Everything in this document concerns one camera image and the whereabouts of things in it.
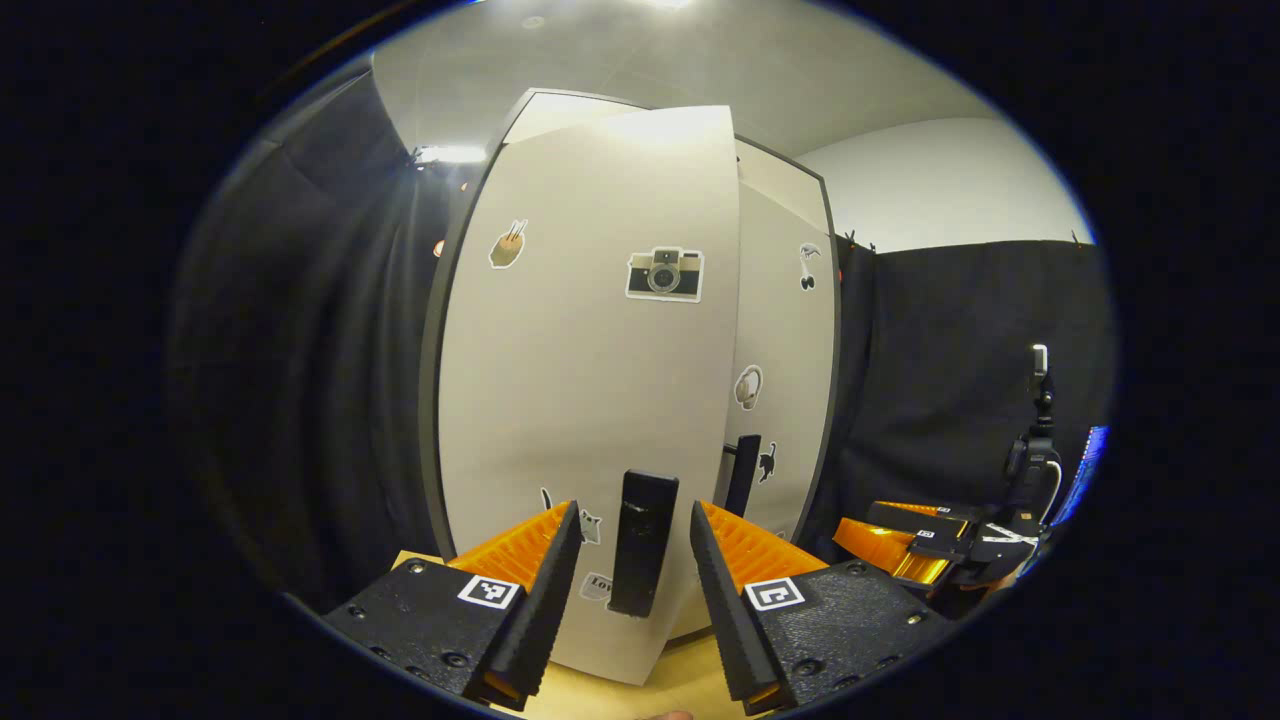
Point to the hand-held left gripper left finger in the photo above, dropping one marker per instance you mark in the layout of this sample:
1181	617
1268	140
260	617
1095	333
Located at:
545	610

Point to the black backdrop cloth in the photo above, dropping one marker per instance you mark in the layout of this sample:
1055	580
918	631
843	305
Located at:
300	350
940	350

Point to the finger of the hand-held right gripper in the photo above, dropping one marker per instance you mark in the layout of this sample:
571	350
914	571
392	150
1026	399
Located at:
890	550
930	515

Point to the ceiling light panel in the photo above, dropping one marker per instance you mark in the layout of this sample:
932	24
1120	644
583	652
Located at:
450	155

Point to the white shoe cabinet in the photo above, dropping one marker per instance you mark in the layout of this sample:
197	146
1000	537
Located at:
431	400

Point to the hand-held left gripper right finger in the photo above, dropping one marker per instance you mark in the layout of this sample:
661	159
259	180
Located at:
725	610

